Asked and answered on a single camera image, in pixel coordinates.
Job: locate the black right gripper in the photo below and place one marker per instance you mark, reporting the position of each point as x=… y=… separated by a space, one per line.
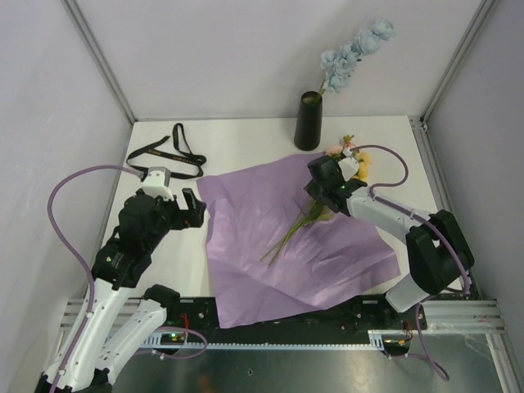
x=311 y=190

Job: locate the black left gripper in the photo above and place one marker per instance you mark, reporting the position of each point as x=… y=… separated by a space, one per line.
x=192 y=217

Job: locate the pink rose flower stem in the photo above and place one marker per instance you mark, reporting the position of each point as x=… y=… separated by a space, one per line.
x=337 y=151

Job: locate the pale pink flower stem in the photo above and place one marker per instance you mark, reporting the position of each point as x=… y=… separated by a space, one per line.
x=311 y=213

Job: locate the black ribbon gold lettering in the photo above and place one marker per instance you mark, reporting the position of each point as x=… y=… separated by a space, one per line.
x=183 y=154

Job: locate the pink paper flower bouquet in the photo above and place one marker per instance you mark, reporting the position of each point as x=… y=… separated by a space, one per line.
x=260 y=271

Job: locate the blue artificial flower stem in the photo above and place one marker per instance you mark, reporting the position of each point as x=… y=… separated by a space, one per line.
x=340 y=64

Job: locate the yellow artificial flower stem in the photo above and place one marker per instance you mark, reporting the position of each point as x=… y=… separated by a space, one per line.
x=365 y=161

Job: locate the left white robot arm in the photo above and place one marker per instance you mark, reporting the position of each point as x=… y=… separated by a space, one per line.
x=91 y=359

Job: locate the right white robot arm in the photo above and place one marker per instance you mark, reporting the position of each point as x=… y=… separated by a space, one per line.
x=437 y=250

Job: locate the black cylindrical vase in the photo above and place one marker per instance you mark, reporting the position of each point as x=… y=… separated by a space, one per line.
x=309 y=122

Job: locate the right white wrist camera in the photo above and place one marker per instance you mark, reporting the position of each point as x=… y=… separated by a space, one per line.
x=348 y=164

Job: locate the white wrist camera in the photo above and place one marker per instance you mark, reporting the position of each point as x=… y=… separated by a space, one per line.
x=348 y=164
x=156 y=183

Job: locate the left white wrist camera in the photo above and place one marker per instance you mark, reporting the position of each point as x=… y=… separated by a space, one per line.
x=156 y=183

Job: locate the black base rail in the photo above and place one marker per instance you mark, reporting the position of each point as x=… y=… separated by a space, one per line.
x=346 y=323

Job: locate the aluminium frame profile right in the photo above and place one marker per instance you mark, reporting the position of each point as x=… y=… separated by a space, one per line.
x=452 y=313

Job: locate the aluminium frame post right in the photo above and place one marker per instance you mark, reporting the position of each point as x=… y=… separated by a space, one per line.
x=465 y=45

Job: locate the aluminium frame post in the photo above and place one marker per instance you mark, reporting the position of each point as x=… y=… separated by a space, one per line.
x=465 y=45
x=85 y=31

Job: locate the aluminium frame post left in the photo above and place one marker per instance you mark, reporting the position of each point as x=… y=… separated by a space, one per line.
x=85 y=31

